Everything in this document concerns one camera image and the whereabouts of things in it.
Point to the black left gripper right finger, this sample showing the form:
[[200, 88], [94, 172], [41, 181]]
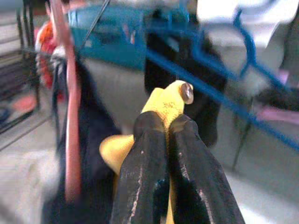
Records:
[[201, 186]]

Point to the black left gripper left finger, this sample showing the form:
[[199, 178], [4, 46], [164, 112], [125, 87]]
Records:
[[142, 175]]

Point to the yellow garment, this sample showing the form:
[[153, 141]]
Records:
[[168, 105]]

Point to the blue plastic hanger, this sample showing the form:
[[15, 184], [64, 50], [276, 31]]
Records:
[[210, 91]]

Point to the pink plastic hanger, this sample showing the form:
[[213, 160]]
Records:
[[72, 116]]

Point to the navy blue garment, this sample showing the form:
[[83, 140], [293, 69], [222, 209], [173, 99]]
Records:
[[93, 140]]

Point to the black garment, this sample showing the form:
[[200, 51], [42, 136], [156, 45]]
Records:
[[210, 126]]

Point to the pink mat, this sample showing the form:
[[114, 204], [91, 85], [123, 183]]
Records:
[[278, 115]]

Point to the blue hard suitcase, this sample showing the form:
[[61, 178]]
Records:
[[112, 46]]

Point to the black metal drying rack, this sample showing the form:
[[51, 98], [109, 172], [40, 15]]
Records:
[[35, 93]]

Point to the red clothes heap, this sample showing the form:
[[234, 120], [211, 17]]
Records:
[[46, 58]]

